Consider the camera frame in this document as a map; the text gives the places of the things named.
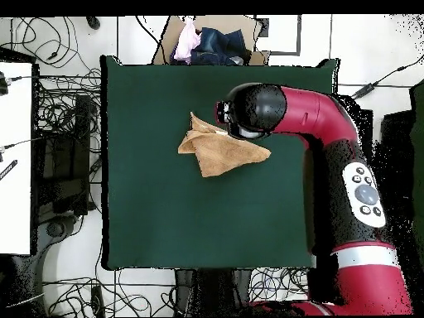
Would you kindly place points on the tan terry towel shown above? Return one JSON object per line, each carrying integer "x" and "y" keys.
{"x": 222, "y": 159}

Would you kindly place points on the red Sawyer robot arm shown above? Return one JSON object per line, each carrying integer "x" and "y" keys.
{"x": 308, "y": 112}

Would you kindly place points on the black flat case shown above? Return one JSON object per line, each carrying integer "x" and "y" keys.
{"x": 397, "y": 132}

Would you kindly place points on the black flat strip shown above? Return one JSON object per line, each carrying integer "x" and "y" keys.
{"x": 8, "y": 169}

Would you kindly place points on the blue denim jeans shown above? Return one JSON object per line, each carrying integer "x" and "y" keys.
{"x": 218, "y": 46}

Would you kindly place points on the pale pink garment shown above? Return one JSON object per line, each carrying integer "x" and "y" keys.
{"x": 185, "y": 43}

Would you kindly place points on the brown cardboard box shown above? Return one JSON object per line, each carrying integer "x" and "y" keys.
{"x": 169, "y": 39}

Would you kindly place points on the dark green table cloth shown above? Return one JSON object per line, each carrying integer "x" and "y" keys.
{"x": 165, "y": 215}

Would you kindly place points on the black oval device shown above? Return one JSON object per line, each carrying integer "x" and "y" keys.
{"x": 93, "y": 22}

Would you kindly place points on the black equipment stand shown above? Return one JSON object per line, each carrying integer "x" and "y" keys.
{"x": 66, "y": 165}

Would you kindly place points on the green hanging cloth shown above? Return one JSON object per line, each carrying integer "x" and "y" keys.
{"x": 418, "y": 149}

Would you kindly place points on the dark round floor stand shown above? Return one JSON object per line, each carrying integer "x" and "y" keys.
{"x": 56, "y": 228}

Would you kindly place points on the white desk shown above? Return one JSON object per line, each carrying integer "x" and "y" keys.
{"x": 15, "y": 159}

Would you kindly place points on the small black desk device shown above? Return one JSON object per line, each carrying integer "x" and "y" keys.
{"x": 3, "y": 86}

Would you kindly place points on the black power strip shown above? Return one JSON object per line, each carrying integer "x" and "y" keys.
{"x": 97, "y": 299}

